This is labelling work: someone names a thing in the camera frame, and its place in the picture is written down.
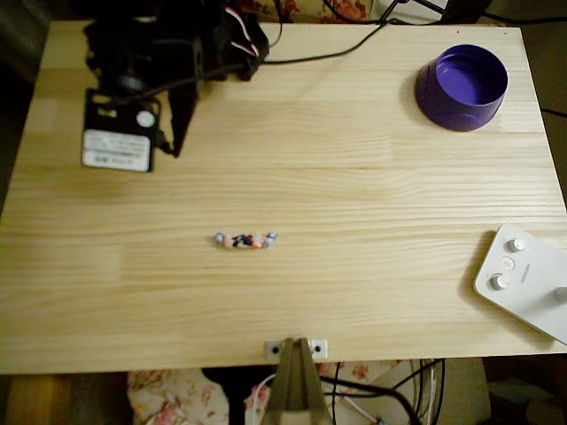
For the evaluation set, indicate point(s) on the white screwed bracket plate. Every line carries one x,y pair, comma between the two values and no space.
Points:
269,346

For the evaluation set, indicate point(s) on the purple plastic bowl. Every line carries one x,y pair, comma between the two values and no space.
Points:
460,115

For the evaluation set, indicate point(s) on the grey sofa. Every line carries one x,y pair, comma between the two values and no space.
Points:
22,35

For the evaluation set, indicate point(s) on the candy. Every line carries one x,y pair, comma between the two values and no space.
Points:
243,241

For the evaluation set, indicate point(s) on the floral cloth behind table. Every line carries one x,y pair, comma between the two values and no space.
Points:
350,11

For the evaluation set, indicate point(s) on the tan camera stand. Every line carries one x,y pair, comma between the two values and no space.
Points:
294,389

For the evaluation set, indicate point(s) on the black webcam with white label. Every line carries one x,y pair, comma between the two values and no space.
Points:
115,141

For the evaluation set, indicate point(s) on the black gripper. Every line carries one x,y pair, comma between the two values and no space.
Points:
182,103

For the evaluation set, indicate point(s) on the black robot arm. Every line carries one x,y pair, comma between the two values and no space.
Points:
146,17

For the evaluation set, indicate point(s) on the beige cushion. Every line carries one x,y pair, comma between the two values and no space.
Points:
465,389

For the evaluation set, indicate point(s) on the floral cloth under table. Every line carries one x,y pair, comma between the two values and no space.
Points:
168,398

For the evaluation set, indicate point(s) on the white lamp base with knobs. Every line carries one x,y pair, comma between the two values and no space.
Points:
527,288

